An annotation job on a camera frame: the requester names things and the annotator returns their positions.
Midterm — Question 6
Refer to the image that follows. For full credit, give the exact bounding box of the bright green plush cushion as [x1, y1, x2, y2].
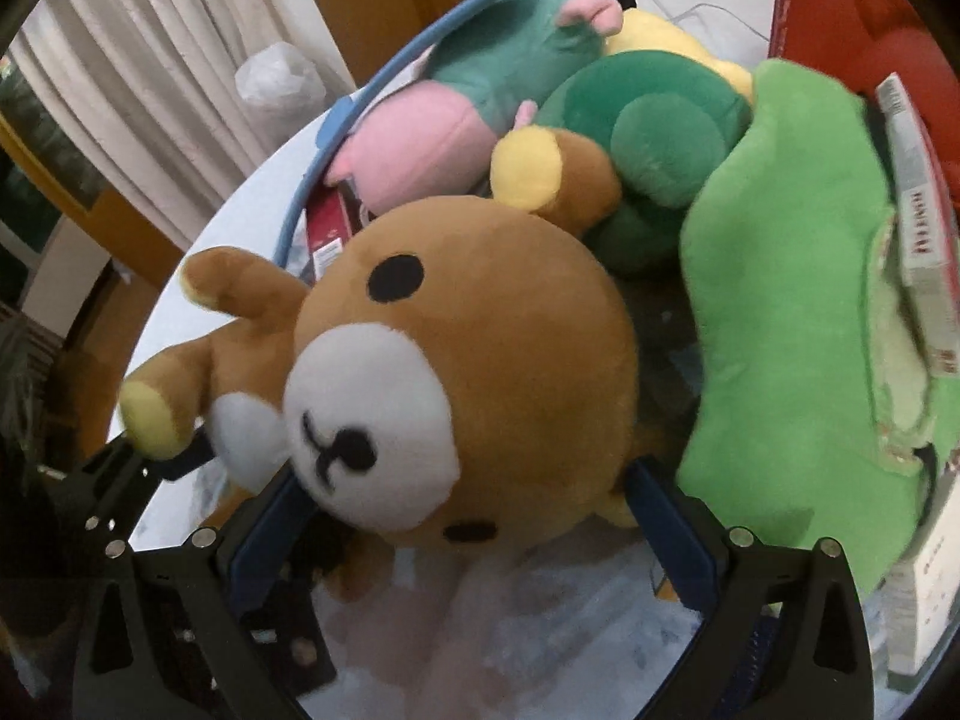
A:
[677, 60, 958, 593]

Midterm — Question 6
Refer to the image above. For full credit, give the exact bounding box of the brown bear plush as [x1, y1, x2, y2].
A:
[117, 125, 648, 553]

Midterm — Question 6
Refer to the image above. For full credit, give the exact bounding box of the white red-lettered box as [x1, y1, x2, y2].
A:
[875, 71, 958, 377]

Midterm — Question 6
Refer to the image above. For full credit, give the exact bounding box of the dark green turtle plush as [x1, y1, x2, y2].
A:
[534, 50, 752, 275]

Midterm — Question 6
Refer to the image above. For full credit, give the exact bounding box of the white plastic bag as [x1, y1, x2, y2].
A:
[235, 41, 327, 146]

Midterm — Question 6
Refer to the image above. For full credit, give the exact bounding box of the pig plush teal shirt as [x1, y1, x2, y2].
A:
[324, 0, 623, 216]

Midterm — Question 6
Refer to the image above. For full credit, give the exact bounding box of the white curtain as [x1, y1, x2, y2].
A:
[10, 0, 355, 249]

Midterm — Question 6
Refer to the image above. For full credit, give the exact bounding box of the red bear-face handbag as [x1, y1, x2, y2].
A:
[768, 0, 960, 199]

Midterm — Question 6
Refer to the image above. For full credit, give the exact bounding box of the blue hoop ring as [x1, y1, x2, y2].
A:
[270, 0, 536, 270]

